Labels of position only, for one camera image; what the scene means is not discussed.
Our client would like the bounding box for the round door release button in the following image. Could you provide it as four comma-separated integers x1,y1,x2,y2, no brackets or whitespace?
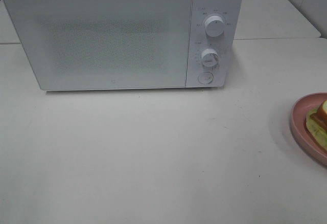
198,72,214,84

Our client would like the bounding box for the pink plate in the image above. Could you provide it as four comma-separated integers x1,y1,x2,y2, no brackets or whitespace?
290,93,326,168

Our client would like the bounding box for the toast sandwich with lettuce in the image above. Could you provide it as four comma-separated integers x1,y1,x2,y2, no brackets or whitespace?
306,100,326,151

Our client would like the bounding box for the lower white timer knob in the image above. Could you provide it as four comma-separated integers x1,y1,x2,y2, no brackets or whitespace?
201,48,219,68

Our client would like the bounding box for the upper white power knob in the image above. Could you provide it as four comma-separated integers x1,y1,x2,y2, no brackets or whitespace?
204,14,225,37

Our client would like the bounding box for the white microwave oven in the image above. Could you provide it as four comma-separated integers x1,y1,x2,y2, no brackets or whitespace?
1,0,243,92

